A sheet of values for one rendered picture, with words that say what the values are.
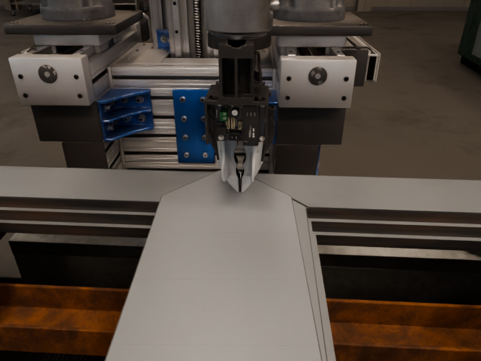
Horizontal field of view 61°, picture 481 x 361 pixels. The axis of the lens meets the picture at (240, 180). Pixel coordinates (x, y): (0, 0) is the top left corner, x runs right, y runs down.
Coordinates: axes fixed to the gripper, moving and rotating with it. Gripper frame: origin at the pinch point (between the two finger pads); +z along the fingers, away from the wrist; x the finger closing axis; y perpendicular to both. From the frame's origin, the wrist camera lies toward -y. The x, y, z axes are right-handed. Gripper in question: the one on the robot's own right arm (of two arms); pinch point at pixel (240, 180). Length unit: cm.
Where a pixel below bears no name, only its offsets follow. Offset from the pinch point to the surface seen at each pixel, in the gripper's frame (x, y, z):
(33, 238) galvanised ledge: -40.7, -10.8, 20.2
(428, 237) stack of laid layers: 25.2, 4.8, 5.1
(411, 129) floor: 113, -244, 89
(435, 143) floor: 122, -218, 88
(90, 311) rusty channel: -22.6, 6.5, 20.1
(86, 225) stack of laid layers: -21.0, 5.0, 5.0
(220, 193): -2.7, 1.2, 1.5
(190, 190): -7.1, 0.8, 1.5
